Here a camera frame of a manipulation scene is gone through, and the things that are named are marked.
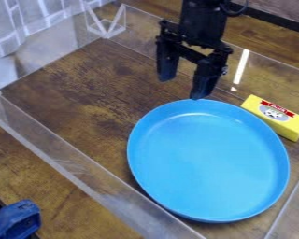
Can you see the yellow brick with label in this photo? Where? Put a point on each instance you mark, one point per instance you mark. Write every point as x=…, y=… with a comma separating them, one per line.
x=281, y=119

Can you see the grey checkered cloth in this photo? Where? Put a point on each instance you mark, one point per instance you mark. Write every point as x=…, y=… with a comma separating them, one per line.
x=25, y=17

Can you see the clear acrylic enclosure wall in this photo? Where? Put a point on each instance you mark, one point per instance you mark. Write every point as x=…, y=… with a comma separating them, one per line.
x=74, y=87

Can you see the blue round plastic tray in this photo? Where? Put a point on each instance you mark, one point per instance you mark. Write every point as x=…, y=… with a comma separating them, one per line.
x=208, y=160

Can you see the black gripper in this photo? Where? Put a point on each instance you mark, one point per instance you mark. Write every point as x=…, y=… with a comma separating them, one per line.
x=193, y=38

